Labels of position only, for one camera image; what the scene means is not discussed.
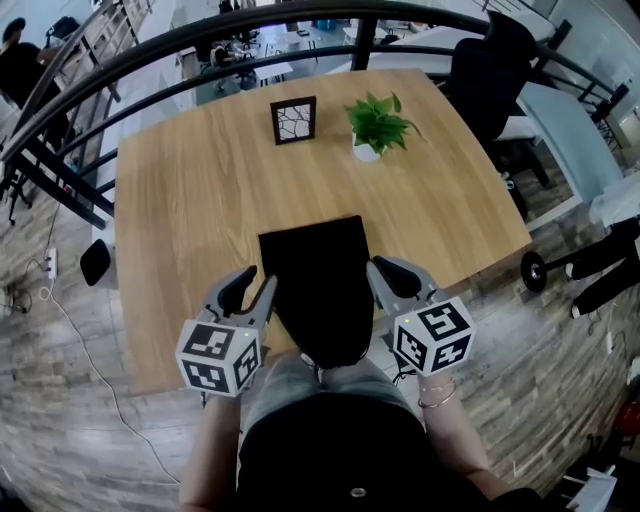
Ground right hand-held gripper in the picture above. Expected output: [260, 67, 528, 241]
[366, 255, 478, 378]

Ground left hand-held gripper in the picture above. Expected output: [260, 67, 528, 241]
[174, 264, 279, 399]

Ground black cloth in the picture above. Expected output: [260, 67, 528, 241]
[257, 214, 376, 371]

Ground person's right forearm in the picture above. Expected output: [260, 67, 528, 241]
[417, 374, 501, 501]

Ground person's left forearm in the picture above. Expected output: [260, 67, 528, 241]
[178, 392, 242, 512]

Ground person's grey trousers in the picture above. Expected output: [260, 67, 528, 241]
[242, 352, 416, 436]

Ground thin metal bangle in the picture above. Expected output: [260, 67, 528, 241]
[417, 384, 458, 410]

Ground black coat stand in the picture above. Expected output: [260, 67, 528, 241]
[519, 251, 576, 294]

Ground white waste bin black liner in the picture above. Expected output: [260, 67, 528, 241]
[79, 224, 120, 292]

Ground green plant in white pot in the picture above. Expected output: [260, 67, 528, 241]
[343, 91, 424, 164]

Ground person's black shirt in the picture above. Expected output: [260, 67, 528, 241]
[234, 392, 546, 512]

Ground black office chair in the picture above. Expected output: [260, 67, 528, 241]
[439, 10, 551, 221]

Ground pale grey table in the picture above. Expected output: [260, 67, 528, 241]
[517, 82, 626, 232]

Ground white coat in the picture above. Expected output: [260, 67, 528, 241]
[589, 172, 640, 230]

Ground red container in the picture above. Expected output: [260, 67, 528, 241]
[615, 399, 640, 437]

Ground white floor cable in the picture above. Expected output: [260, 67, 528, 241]
[37, 277, 181, 486]

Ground black picture frame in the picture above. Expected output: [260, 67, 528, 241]
[269, 95, 318, 147]

